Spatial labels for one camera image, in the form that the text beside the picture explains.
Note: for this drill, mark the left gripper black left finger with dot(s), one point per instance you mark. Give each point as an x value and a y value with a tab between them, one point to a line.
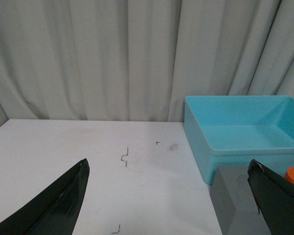
55	210

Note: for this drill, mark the white pleated curtain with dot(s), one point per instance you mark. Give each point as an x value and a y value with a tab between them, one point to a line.
136	60

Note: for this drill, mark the light blue plastic box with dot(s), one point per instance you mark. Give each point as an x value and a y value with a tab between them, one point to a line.
233	130

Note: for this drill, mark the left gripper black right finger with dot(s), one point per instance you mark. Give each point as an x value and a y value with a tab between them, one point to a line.
274	197

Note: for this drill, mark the gray block with round hole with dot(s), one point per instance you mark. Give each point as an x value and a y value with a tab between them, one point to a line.
234	204

